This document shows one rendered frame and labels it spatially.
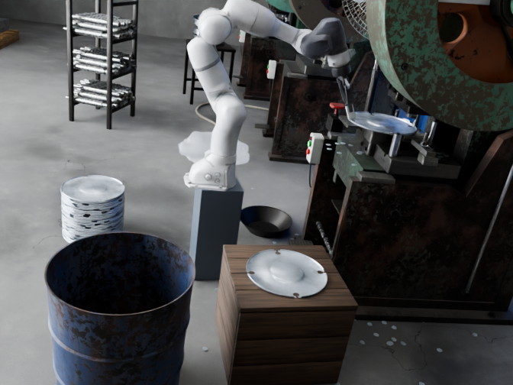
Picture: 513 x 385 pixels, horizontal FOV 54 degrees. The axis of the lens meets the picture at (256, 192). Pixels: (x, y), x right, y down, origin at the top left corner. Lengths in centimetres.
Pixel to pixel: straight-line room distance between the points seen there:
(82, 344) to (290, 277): 72
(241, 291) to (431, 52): 96
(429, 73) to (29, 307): 169
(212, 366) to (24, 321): 73
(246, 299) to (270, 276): 16
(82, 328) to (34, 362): 56
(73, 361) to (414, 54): 133
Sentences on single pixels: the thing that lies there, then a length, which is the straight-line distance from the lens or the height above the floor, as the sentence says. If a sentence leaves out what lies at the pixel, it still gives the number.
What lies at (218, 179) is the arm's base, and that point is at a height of 49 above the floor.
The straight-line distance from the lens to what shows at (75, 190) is 251.
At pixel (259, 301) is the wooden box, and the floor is 35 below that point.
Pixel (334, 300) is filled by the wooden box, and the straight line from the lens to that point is 173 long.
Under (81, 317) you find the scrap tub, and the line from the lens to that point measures 139.
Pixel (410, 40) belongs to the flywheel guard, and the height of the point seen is 118.
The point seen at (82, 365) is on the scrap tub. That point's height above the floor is 28.
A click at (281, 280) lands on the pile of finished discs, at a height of 35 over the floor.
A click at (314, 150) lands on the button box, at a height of 56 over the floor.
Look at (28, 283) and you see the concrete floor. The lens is 232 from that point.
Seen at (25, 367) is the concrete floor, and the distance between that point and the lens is 194.
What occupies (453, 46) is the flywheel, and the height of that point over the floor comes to 117.
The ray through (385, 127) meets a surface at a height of 78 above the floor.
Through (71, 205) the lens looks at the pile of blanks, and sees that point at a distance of 245.
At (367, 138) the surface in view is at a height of 71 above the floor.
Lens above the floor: 134
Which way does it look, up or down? 25 degrees down
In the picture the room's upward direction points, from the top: 8 degrees clockwise
